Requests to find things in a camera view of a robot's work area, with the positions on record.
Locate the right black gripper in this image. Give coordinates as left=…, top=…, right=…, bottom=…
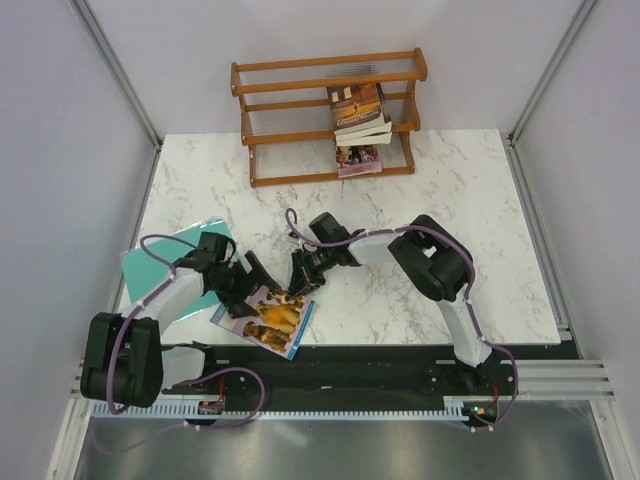
left=287, top=244, right=336, bottom=303

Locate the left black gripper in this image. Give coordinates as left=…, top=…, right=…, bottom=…
left=211, top=250, right=280, bottom=318

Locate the Why Do Dogs Bark book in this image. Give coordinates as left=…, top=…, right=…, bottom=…
left=211, top=286, right=316, bottom=360

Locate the Taming of the Shrew book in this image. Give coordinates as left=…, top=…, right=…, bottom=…
left=335, top=145, right=382, bottom=178

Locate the Jane Eyre blue book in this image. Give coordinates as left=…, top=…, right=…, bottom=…
left=335, top=132, right=392, bottom=147

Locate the A Tale of Two Cities book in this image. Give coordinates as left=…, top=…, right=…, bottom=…
left=334, top=121, right=392, bottom=140

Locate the Kate DiCamillo dark book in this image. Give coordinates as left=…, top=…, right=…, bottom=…
left=326, top=83, right=389, bottom=135

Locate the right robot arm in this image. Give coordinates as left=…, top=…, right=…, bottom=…
left=285, top=207, right=496, bottom=394

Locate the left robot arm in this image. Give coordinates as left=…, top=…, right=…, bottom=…
left=80, top=232, right=280, bottom=415

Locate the wooden three-tier shelf rack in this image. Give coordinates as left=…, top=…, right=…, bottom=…
left=230, top=47, right=428, bottom=188

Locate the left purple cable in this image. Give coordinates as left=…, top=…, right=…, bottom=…
left=92, top=230, right=265, bottom=456

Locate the light blue cable duct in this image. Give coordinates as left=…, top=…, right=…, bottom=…
left=118, top=398, right=498, bottom=421

